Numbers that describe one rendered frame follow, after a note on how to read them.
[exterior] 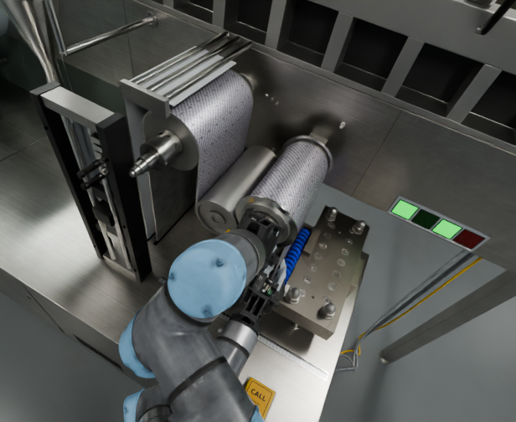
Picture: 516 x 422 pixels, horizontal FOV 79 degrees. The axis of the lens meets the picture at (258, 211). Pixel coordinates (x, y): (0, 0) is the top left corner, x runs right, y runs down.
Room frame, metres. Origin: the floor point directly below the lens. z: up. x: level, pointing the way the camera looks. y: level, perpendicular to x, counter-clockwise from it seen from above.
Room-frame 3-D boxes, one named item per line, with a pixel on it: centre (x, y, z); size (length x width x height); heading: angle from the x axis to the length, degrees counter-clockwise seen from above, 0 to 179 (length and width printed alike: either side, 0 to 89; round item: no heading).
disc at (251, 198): (0.43, -0.02, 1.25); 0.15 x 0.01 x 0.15; 74
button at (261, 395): (0.16, -0.11, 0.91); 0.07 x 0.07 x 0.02; 74
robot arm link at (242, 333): (0.23, -0.03, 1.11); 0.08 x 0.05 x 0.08; 74
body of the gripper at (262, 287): (0.31, -0.05, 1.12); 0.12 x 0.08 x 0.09; 164
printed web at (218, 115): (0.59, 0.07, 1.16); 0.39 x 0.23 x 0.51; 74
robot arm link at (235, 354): (0.15, -0.01, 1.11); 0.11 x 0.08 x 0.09; 164
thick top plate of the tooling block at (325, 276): (0.54, -0.24, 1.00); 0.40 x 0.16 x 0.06; 164
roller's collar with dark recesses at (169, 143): (0.48, 0.22, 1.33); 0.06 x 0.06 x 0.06; 74
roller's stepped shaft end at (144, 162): (0.42, 0.24, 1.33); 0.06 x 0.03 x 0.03; 164
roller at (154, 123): (0.63, 0.18, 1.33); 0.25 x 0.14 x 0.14; 164
